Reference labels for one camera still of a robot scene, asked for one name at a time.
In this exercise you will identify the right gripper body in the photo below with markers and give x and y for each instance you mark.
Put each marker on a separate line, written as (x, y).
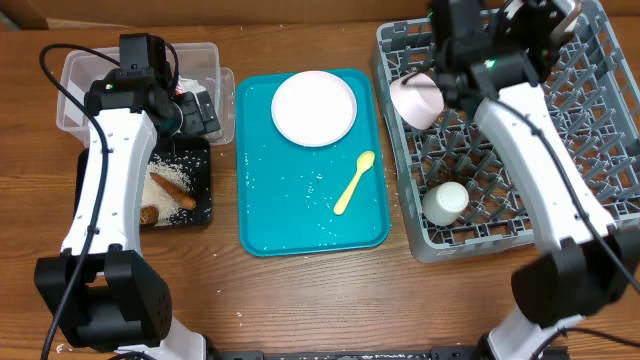
(541, 56)

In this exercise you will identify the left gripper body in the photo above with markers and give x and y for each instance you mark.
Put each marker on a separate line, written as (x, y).
(192, 120)

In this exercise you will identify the orange carrot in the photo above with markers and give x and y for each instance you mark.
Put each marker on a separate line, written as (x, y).
(180, 197)

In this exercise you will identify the pile of white rice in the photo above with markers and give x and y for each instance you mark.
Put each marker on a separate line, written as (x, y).
(190, 172)

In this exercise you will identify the brown food chunk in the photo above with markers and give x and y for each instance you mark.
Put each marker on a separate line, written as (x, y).
(149, 216)

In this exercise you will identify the large white plate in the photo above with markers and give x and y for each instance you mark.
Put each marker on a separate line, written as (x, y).
(314, 108)

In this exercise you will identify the pink bowl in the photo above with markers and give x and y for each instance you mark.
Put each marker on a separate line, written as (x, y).
(417, 99)

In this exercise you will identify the yellow plastic spoon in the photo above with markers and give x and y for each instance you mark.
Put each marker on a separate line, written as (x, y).
(364, 162)

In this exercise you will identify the white cup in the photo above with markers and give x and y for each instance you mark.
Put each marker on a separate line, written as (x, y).
(443, 204)

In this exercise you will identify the white napkin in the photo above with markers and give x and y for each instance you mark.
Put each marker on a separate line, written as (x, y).
(189, 85)

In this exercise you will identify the small white plate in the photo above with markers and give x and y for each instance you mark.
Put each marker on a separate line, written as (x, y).
(570, 10)

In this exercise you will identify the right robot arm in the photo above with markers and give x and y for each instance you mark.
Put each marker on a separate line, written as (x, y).
(493, 68)

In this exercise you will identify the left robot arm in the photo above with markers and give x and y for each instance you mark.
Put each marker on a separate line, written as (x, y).
(101, 292)

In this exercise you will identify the grey dishwasher rack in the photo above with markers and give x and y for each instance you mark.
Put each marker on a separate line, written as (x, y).
(593, 100)

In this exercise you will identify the black tray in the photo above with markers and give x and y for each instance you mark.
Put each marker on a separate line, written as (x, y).
(141, 183)

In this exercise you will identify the clear plastic bin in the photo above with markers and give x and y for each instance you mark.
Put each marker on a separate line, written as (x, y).
(198, 61)

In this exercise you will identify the teal serving tray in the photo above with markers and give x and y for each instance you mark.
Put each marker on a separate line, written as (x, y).
(287, 192)

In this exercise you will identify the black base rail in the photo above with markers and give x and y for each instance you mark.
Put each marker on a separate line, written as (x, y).
(436, 353)

